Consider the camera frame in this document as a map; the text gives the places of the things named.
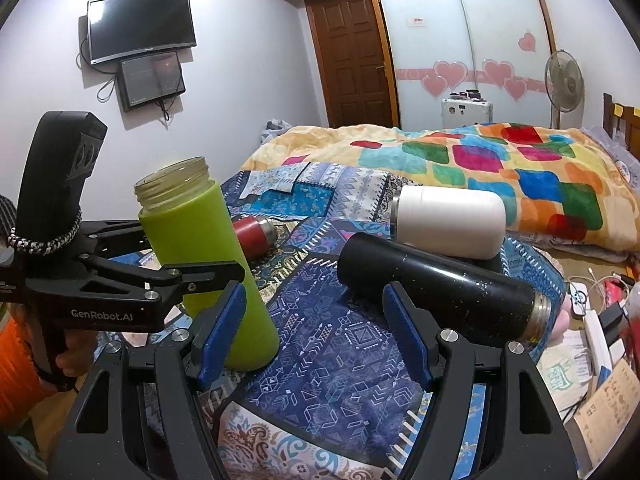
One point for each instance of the grey cloth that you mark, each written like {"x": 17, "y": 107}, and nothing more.
{"x": 275, "y": 132}

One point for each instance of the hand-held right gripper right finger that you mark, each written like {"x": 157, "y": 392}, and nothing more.
{"x": 407, "y": 332}

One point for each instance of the red packet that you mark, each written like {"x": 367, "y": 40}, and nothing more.
{"x": 616, "y": 294}

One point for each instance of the lime green bottle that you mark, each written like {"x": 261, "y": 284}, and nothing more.
{"x": 192, "y": 220}

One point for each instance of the brown wooden door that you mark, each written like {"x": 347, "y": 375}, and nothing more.
{"x": 350, "y": 60}

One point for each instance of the white thermos bottle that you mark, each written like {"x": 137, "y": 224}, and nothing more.
{"x": 450, "y": 220}

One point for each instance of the person's left hand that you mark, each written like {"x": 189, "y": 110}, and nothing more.
{"x": 75, "y": 355}

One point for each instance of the wardrobe with pink hearts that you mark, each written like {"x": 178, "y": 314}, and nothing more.
{"x": 430, "y": 25}

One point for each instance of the blue patterned blanket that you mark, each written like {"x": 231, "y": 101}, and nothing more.
{"x": 325, "y": 340}

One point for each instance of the colourful patchwork quilt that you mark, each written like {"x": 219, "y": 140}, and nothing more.
{"x": 475, "y": 160}

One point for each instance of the black speckled thermos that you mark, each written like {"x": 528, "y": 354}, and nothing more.
{"x": 440, "y": 275}

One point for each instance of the white bag with green print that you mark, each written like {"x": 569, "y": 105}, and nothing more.
{"x": 565, "y": 370}

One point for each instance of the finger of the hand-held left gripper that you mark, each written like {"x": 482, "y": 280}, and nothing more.
{"x": 195, "y": 276}
{"x": 117, "y": 234}

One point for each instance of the white small appliance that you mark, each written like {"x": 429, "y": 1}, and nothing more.
{"x": 465, "y": 114}

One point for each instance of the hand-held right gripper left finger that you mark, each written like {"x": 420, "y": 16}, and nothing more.
{"x": 220, "y": 332}

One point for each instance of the black power adapter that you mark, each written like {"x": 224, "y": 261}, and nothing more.
{"x": 612, "y": 320}

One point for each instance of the white charger device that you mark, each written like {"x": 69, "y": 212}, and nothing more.
{"x": 580, "y": 300}

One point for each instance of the pink soft item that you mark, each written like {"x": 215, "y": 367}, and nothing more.
{"x": 562, "y": 320}

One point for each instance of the striped knit cloth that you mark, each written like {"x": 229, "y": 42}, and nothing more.
{"x": 6, "y": 220}

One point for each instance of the small black wall screen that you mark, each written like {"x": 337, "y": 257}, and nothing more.
{"x": 150, "y": 80}

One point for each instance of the wooden headboard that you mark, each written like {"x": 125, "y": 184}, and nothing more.
{"x": 630, "y": 130}

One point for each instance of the wall television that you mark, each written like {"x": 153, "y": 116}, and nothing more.
{"x": 140, "y": 25}

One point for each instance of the white printed pillow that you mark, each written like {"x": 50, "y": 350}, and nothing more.
{"x": 625, "y": 170}

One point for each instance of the white power strip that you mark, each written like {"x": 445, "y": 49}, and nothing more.
{"x": 597, "y": 345}

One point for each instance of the brown paper sheet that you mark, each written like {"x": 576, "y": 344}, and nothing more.
{"x": 610, "y": 410}

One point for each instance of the standing fan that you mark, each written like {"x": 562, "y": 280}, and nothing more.
{"x": 565, "y": 82}

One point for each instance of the red small bottle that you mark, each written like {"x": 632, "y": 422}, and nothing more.
{"x": 247, "y": 234}

